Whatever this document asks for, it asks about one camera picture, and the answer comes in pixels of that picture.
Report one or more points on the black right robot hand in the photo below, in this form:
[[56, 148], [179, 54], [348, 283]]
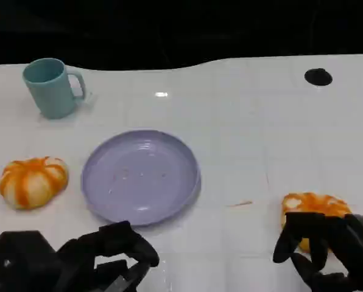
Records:
[[343, 243]]

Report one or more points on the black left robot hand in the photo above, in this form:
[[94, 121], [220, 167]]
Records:
[[32, 261]]

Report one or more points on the orange and white bread roll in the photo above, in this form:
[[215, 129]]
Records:
[[314, 207], [33, 182]]

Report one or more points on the lilac plate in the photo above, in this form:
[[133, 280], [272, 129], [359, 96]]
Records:
[[140, 178]]

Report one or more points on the black round table hole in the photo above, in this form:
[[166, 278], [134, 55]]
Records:
[[318, 76]]

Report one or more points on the pale green mug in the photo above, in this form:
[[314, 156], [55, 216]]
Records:
[[51, 88]]

